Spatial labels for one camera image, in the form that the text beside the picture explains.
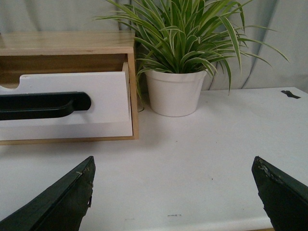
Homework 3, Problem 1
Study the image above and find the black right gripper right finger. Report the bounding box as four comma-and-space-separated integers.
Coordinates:
252, 156, 308, 231

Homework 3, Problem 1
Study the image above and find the white drawer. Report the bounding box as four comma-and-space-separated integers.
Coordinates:
0, 63, 133, 141

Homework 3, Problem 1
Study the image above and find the wooden drawer cabinet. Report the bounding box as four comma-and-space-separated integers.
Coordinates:
0, 31, 138, 145

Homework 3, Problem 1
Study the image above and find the black tape piece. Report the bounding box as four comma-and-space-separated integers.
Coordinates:
281, 90, 301, 99

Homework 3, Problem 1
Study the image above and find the grey fabric backdrop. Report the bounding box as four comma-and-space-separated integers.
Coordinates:
0, 0, 308, 91

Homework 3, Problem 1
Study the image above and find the black drawer handle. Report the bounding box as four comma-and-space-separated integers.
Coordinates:
0, 91, 91, 121

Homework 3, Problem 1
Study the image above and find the green spider plant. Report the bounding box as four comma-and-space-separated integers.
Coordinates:
95, 0, 290, 113

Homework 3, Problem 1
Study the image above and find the white plant pot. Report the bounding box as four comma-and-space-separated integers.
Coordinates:
145, 70, 207, 117

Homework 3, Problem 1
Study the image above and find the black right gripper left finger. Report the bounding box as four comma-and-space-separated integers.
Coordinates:
0, 156, 96, 231

